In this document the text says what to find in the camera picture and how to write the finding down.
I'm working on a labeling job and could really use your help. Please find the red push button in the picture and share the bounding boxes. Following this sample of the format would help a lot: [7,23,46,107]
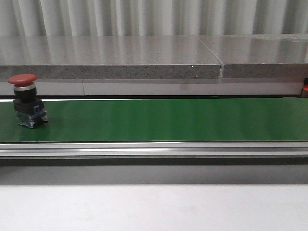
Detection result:
[8,73,48,128]

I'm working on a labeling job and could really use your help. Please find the green conveyor belt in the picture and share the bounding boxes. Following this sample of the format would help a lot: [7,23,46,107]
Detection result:
[0,98,308,165]

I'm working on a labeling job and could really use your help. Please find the grey stone counter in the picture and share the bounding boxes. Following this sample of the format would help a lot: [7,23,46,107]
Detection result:
[0,34,308,97]

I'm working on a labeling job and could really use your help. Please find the red plastic tray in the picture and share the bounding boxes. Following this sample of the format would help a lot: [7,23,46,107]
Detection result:
[301,78,308,98]

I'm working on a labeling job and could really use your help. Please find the white pleated curtain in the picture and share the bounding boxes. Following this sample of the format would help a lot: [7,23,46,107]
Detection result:
[0,0,308,36]

